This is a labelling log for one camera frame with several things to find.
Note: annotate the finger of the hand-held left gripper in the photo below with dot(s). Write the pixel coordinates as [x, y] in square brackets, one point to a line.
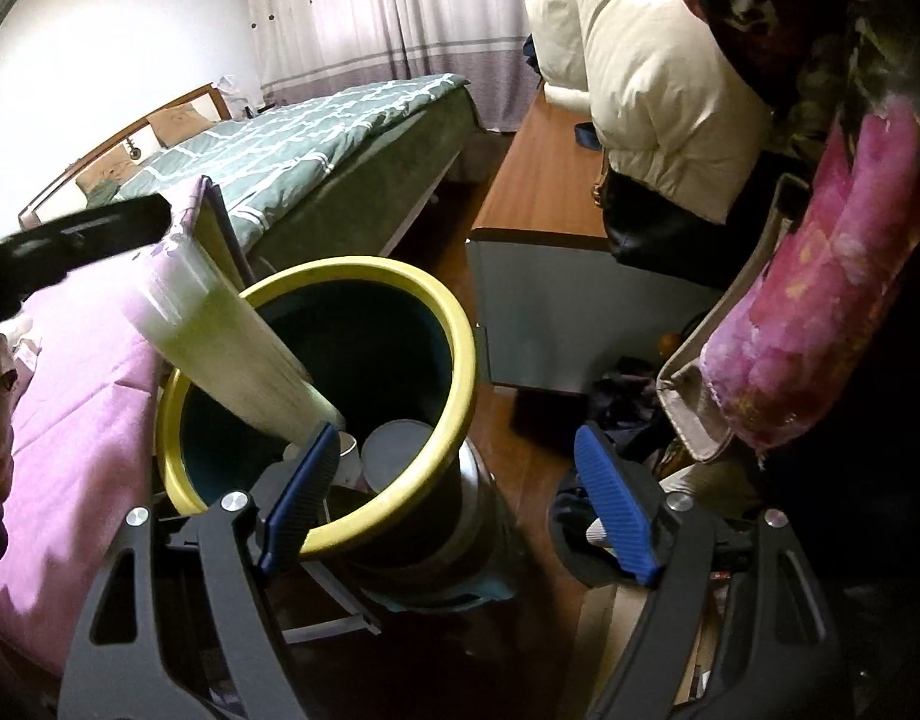
[69, 240]

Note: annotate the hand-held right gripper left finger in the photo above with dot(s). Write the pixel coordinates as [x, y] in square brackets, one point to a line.
[298, 495]

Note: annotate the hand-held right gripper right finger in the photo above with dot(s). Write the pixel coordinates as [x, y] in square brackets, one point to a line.
[617, 510]

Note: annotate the green plastic bag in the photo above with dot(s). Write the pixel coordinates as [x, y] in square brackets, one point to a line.
[227, 345]

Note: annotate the yellow rimmed trash bin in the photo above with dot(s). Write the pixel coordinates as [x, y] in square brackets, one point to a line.
[460, 360]

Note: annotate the wooden bed headboard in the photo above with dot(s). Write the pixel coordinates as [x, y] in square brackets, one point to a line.
[62, 180]

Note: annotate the brown pillow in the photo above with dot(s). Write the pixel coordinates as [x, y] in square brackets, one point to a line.
[103, 174]
[178, 126]

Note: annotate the dark cloth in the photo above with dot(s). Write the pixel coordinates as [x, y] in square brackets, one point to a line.
[625, 397]

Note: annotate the beige handbag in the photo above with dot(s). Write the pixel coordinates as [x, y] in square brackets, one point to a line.
[692, 420]

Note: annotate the pink floral tablecloth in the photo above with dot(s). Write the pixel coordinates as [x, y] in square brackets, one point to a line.
[69, 465]

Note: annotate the bed with green quilt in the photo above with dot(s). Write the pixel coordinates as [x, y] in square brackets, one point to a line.
[317, 135]

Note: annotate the black leather bag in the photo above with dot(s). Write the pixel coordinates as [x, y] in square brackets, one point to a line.
[655, 240]

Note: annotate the pink floral garment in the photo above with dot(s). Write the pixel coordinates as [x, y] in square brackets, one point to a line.
[820, 300]

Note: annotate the wooden cabinet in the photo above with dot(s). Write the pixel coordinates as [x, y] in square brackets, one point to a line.
[535, 187]

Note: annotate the pink curtain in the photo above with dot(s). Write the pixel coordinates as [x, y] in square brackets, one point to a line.
[392, 15]

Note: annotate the cream down jacket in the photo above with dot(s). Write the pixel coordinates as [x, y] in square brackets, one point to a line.
[655, 90]

